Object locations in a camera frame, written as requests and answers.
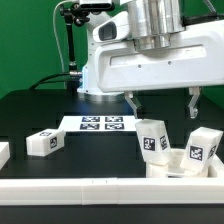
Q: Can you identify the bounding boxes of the camera on mount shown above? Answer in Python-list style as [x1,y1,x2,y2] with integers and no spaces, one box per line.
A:
[80,0,115,12]

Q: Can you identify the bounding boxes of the white sheet with tags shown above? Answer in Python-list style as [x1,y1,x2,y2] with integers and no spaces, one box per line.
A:
[59,115,139,132]

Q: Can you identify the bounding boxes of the black cables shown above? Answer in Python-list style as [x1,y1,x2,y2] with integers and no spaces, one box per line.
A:
[29,70,83,90]

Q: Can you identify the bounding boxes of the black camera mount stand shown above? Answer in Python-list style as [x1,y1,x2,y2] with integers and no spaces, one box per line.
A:
[60,3,89,89]

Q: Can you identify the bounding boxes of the white left wall barrier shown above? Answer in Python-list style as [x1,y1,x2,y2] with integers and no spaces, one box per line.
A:
[0,142,10,170]

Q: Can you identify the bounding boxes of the white cable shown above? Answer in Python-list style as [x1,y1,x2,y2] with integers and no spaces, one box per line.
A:
[52,0,81,74]

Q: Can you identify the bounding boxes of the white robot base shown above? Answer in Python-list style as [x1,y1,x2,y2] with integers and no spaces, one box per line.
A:
[78,12,124,102]

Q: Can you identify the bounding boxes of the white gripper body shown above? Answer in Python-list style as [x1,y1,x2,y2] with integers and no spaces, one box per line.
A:
[93,16,224,92]

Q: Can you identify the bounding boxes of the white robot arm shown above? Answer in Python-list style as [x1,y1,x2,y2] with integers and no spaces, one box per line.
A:
[93,0,224,118]

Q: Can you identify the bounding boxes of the white front wall barrier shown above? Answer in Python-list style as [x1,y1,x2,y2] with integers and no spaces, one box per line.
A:
[0,178,224,206]

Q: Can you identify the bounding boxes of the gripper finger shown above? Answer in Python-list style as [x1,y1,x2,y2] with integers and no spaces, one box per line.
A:
[124,91,142,119]
[188,87,201,119]

